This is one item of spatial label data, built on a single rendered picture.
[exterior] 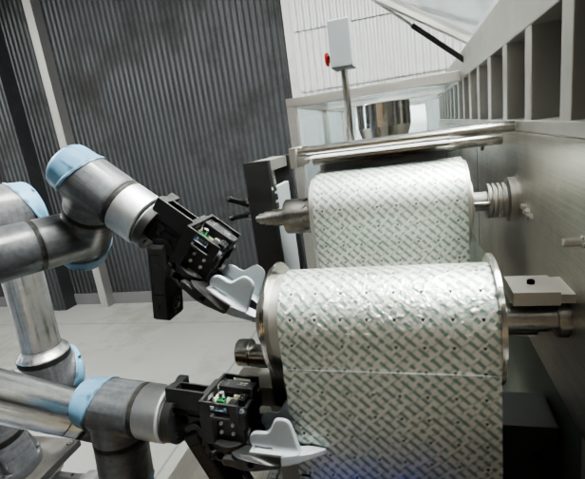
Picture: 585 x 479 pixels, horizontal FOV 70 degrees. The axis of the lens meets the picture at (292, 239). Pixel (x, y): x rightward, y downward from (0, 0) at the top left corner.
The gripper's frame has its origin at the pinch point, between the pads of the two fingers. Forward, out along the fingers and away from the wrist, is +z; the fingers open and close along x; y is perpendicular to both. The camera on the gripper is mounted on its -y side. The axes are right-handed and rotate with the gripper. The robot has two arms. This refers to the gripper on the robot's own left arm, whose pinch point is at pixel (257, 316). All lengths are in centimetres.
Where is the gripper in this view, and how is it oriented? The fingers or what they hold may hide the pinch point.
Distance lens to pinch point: 59.3
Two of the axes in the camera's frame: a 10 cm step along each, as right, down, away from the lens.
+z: 8.2, 5.7, -0.7
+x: 2.6, -2.7, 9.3
